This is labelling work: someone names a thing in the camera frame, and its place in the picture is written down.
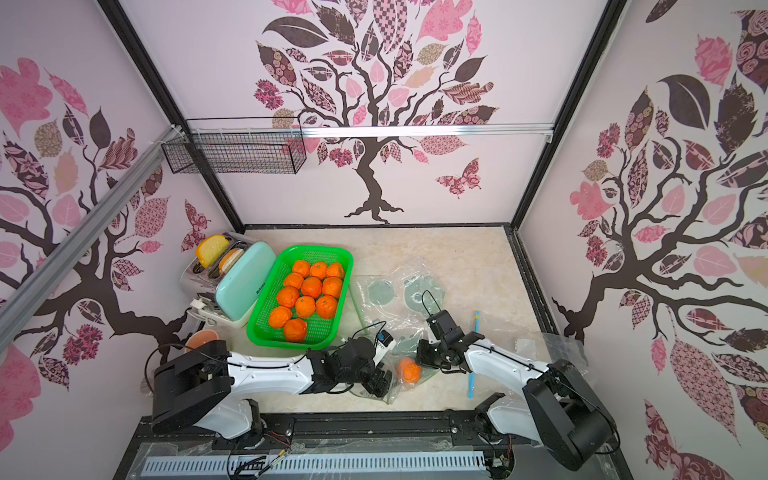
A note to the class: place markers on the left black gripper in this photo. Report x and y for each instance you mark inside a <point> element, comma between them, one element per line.
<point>378,375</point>

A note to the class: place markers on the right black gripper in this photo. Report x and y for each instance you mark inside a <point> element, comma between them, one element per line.
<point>433,352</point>

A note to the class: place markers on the blue zip clear bag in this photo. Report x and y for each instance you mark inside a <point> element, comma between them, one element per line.
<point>532,343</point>

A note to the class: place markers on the eleventh orange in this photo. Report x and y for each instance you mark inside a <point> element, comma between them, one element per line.
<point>295,330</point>

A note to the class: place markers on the green zip bag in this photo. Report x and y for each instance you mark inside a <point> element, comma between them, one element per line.
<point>396,354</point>
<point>399,302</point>

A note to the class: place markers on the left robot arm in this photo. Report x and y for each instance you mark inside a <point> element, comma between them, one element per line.
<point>213,388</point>

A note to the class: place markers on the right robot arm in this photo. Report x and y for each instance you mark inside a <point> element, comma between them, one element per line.
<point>562,412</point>

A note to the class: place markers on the green plastic basket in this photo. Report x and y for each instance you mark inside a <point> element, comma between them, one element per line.
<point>321,332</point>

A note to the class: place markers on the mint green toaster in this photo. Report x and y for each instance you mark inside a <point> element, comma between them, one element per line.
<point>228,300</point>

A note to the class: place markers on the pink ceramic mug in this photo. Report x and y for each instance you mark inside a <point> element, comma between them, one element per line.
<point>201,338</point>

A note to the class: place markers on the orange toast slice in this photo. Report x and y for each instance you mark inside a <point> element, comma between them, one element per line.
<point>229,259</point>

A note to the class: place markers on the yellow bread slice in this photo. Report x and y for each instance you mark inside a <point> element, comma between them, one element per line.
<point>211,249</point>

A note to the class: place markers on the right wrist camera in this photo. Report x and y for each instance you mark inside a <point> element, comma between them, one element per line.
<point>444,328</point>

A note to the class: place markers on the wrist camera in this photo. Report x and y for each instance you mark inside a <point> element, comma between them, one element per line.
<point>444,328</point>
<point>384,343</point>

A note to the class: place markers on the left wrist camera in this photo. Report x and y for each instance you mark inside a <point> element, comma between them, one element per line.
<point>384,343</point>

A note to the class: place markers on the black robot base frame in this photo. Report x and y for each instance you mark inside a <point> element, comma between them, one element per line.
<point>506,456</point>

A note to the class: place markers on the white slotted cable duct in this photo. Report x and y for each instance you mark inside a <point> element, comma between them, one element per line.
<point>265,465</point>

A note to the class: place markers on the black wire wall basket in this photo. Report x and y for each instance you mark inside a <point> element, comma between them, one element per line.
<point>239,145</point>

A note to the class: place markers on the aluminium rail back wall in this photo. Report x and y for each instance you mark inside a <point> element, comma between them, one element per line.
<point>544,129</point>

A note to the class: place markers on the aluminium rail wall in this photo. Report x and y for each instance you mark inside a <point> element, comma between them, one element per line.
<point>32,293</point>
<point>544,129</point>

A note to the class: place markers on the aluminium rail left wall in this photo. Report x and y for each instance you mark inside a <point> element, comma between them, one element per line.
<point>32,293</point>

